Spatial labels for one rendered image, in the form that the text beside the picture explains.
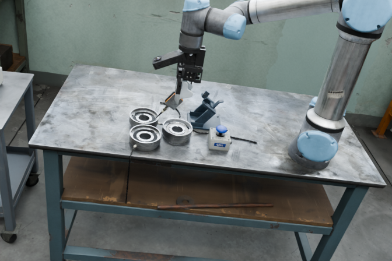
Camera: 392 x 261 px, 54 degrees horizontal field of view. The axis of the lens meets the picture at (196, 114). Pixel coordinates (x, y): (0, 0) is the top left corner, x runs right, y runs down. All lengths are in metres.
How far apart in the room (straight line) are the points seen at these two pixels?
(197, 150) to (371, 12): 0.68
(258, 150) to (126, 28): 1.78
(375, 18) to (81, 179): 1.13
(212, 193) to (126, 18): 1.71
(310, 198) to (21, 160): 1.43
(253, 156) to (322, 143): 0.28
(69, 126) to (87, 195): 0.27
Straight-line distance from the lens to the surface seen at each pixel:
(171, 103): 1.32
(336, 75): 1.12
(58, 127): 1.38
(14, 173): 2.11
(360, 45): 1.09
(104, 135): 1.34
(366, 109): 3.51
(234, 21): 1.14
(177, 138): 1.31
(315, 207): 1.65
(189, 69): 1.24
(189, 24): 1.18
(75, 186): 1.51
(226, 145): 1.32
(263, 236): 2.21
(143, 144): 1.25
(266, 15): 1.24
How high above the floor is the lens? 1.59
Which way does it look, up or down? 32 degrees down
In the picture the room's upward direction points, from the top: 11 degrees clockwise
